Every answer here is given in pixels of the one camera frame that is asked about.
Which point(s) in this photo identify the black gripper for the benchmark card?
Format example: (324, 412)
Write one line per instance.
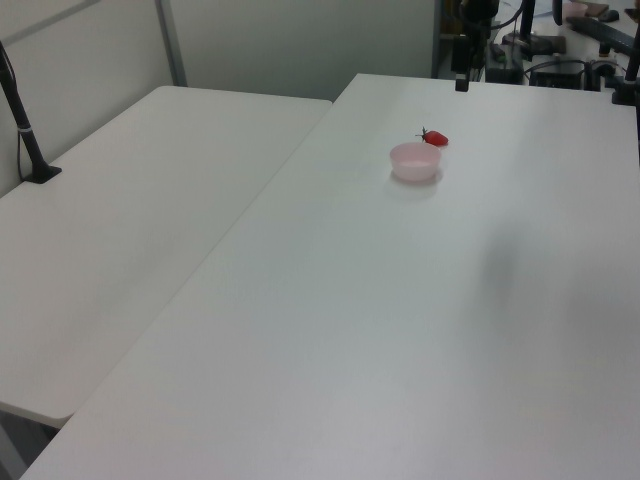
(460, 52)

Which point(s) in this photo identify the red strawberry with green leaves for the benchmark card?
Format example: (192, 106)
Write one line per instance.
(436, 138)

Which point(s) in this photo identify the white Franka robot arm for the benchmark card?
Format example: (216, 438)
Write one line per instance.
(479, 11)

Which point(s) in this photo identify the pink plastic bowl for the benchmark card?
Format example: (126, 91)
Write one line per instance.
(413, 162)

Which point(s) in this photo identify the black monitor stand pole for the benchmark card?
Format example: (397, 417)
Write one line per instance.
(527, 20)

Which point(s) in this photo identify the black electronics box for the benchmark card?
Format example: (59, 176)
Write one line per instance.
(556, 74)

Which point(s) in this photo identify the black camera stand table clamp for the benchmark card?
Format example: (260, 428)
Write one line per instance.
(625, 87)

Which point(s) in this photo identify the black camera pole with base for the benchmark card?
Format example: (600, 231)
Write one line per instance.
(25, 135)

